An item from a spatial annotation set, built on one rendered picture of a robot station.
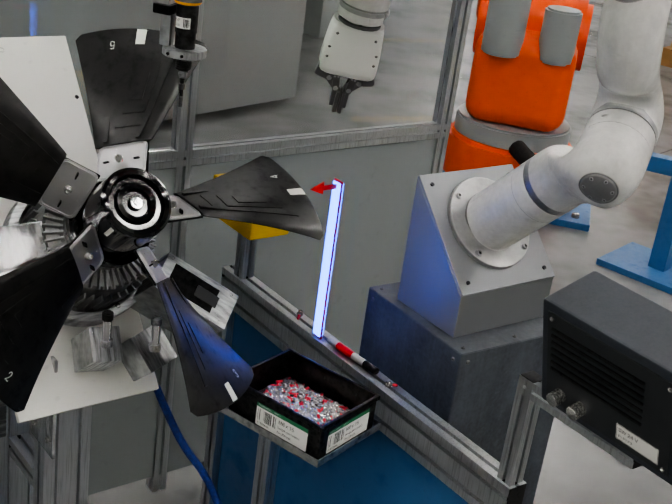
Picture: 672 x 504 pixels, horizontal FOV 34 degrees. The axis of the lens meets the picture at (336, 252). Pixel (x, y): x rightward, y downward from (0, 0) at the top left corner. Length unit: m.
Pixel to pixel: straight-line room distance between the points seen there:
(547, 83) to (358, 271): 2.52
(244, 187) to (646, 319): 0.75
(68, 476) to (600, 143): 1.13
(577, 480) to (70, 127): 2.05
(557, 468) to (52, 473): 1.87
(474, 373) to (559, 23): 3.49
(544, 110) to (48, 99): 3.75
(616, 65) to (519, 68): 3.74
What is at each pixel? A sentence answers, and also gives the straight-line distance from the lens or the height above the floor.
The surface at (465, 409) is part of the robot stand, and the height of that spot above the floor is 0.80.
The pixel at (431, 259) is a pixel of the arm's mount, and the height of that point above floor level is 1.05.
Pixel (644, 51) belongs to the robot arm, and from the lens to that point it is 1.75.
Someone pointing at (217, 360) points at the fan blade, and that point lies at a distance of 1.81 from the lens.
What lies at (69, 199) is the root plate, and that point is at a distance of 1.81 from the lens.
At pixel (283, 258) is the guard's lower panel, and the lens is 3.00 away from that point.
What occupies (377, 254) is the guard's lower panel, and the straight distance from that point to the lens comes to 3.21.
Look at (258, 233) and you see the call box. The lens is 2.26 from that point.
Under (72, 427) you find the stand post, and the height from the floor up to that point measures 0.73.
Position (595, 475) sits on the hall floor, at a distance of 3.57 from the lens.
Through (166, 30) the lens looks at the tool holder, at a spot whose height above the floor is 1.48.
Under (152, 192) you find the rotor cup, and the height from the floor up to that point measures 1.23.
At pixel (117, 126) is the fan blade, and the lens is 1.88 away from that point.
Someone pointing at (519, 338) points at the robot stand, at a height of 0.93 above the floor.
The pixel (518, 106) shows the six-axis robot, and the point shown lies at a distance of 5.55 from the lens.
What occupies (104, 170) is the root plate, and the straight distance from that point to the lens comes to 1.86.
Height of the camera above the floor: 1.88
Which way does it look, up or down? 23 degrees down
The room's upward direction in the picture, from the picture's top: 8 degrees clockwise
